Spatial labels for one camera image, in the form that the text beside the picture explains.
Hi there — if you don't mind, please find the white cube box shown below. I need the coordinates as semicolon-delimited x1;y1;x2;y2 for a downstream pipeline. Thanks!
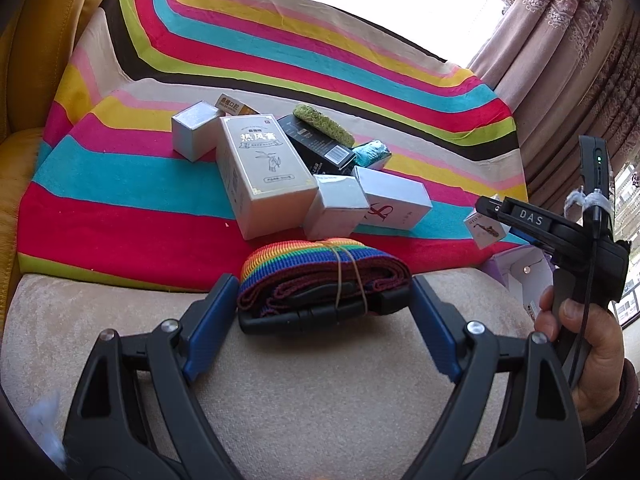
464;209;510;249

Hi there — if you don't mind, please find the white box red logo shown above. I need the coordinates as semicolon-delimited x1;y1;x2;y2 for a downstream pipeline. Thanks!
352;167;433;231

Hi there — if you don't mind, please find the teal tissue pack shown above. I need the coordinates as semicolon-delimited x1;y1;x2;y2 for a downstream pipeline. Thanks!
352;140;393;170

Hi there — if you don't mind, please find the small silver box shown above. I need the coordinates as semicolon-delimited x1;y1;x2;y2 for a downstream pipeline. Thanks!
303;174;369;240

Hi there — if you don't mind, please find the black barcode box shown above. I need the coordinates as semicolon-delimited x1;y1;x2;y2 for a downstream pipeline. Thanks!
278;114;356;176

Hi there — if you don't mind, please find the rainbow strap roll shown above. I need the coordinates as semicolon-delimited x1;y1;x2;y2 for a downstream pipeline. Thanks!
235;237;412;337

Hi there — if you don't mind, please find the green sponge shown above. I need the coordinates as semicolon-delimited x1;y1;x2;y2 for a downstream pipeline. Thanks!
293;104;355;148

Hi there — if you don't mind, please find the cream tall medicine box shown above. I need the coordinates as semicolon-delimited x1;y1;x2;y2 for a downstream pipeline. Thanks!
216;114;318;240

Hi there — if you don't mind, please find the gold white slim box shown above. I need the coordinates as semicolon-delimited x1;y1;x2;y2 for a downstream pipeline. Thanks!
215;93;258;116

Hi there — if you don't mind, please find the silver cube box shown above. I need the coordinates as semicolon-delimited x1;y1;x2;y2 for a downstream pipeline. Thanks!
171;101;224;162

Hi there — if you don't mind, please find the person right hand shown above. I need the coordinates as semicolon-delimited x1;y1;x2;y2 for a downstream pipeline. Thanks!
534;286;625;426

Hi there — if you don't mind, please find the purple storage box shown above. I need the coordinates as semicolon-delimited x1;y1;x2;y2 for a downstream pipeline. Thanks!
480;259;552;320

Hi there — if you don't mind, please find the pink patterned curtain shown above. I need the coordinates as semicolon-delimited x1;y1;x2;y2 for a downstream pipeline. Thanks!
471;0;639;212

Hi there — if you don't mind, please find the striped colourful cloth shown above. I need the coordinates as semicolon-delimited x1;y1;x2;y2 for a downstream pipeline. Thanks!
16;0;528;294

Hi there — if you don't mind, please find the mustard leather armchair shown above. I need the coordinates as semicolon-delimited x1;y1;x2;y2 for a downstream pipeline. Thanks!
0;0;126;321

